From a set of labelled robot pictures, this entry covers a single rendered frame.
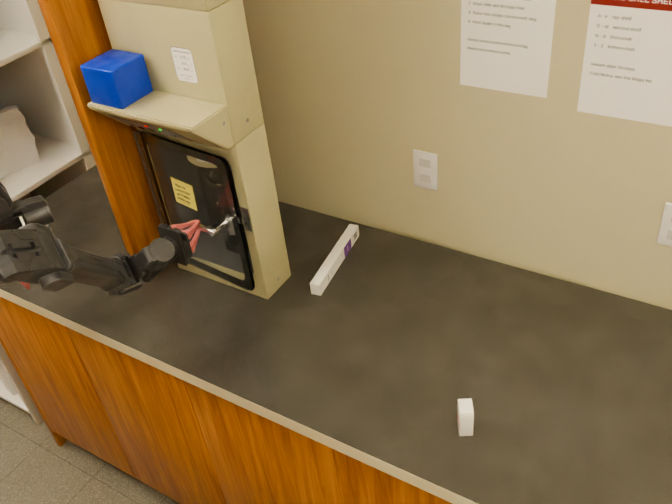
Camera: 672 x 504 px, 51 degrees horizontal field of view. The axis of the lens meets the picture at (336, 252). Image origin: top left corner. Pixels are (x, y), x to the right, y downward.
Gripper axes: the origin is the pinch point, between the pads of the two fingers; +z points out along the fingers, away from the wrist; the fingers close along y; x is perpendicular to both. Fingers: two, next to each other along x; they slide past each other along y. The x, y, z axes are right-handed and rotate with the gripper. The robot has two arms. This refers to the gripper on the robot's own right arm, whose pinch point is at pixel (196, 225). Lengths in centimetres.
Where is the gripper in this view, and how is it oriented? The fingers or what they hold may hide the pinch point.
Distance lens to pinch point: 173.9
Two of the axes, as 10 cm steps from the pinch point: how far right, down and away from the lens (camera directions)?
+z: 5.2, -5.7, 6.4
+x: -8.5, -2.6, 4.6
